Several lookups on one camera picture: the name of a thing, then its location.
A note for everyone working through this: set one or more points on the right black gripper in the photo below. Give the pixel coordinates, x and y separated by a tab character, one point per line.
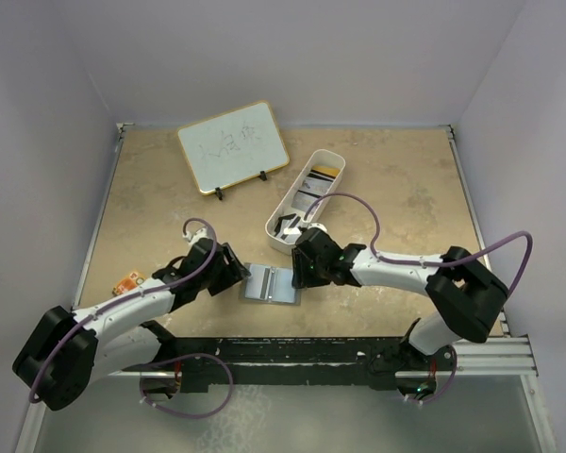
301	276

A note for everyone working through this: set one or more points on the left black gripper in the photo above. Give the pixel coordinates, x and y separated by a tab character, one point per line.
232	271

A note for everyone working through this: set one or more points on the grey card holder wallet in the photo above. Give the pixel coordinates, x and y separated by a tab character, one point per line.
268	284

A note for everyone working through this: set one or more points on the white oblong plastic tray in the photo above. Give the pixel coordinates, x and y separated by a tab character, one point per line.
319	157

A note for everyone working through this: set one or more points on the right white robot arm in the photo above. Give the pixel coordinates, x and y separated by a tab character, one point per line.
468	297

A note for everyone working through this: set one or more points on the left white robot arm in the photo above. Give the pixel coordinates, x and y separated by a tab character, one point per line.
69	350

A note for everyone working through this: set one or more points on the orange card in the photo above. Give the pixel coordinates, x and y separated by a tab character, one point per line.
129	282

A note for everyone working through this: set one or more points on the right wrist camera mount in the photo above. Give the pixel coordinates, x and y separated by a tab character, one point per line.
298	229

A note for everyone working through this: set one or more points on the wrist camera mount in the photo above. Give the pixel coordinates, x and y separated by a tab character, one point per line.
192	237
298	229

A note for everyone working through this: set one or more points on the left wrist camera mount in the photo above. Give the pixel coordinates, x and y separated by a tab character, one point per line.
192	237

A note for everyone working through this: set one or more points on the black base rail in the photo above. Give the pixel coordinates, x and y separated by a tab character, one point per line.
379	363

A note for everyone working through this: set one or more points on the small whiteboard wooden frame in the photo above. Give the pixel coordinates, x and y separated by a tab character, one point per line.
232	147

